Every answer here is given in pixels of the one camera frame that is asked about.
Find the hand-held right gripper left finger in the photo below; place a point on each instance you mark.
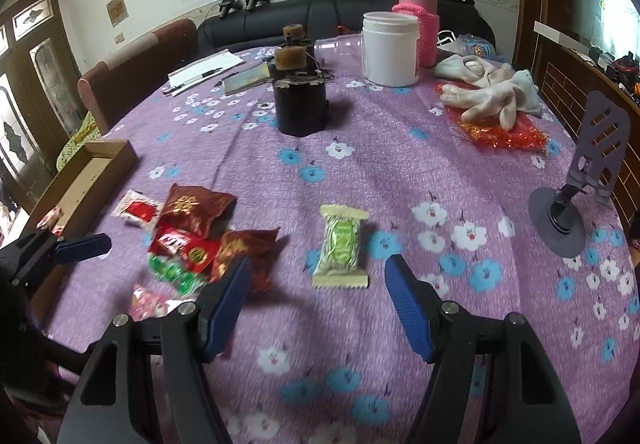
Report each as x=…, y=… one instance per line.
x=227, y=309

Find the wooden glass door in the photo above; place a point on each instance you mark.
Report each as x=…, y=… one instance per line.
x=30, y=89

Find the large black canister with cork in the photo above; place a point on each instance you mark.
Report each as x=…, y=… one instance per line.
x=300, y=104

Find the small black canister with cork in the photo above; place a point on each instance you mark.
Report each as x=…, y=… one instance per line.
x=292, y=35

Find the pink sleeved thermos bottle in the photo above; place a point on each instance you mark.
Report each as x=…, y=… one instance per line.
x=422, y=11

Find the blue printed plastic bag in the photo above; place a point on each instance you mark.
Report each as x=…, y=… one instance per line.
x=477, y=46

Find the red mesh bag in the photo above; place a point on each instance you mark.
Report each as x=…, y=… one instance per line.
x=505, y=139

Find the white and red snack packet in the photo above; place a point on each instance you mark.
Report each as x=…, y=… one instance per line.
x=135, y=209

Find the white plastic jar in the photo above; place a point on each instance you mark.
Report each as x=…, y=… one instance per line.
x=390, y=51

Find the bright red snack packet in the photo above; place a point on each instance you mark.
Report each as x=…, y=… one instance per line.
x=182, y=249

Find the green candy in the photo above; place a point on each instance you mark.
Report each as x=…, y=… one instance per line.
x=175, y=274

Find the wooden cabinet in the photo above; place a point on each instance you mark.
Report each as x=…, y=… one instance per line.
x=565, y=74

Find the shiny flat booklet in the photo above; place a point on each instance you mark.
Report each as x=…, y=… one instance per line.
x=247, y=79

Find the green patterned cushion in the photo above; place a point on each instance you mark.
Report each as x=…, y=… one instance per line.
x=77, y=139

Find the small red snack packet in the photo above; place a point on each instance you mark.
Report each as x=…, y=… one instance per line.
x=50, y=218

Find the purple floral tablecloth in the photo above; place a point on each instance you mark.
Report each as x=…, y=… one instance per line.
x=390, y=164

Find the green and cream snack packet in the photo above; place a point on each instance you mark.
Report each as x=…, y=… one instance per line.
x=341, y=246

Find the white flat box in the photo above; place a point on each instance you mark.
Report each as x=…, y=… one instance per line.
x=560, y=35

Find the black pen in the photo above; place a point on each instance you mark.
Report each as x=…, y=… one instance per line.
x=197, y=76

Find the black leather sofa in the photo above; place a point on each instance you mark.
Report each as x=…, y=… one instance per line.
x=300, y=19

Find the pink snack packet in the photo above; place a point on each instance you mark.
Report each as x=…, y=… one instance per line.
x=152, y=305

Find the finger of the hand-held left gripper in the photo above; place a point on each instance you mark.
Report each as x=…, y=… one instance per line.
x=85, y=248

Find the clear plastic container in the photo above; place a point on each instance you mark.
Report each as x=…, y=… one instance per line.
x=340, y=45

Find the grey phone stand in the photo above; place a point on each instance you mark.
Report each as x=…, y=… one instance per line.
x=600, y=139

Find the dark red gold-print snack packet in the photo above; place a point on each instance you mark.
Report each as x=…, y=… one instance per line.
x=250, y=249
x=192, y=209

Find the white notepad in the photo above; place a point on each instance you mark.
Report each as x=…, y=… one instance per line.
x=210, y=66

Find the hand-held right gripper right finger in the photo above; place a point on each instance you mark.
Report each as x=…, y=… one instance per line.
x=407, y=309

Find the small wall plaque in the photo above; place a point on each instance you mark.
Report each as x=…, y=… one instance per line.
x=116, y=10

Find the brown chair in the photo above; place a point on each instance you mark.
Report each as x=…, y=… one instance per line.
x=135, y=69

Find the brown cardboard box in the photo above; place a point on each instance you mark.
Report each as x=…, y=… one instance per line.
x=87, y=174

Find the white glove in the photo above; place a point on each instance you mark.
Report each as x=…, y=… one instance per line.
x=495, y=99
x=472, y=69

